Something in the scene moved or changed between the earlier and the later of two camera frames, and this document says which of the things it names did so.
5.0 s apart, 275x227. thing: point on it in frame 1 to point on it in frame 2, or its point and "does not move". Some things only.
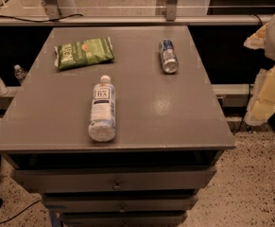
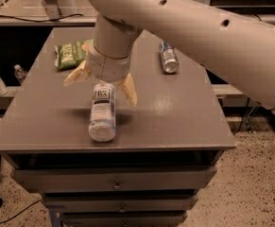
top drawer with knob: x=112 y=179 does not move
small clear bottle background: x=20 y=73 does not move
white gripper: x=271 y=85 to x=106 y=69
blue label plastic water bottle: x=102 y=123 does not move
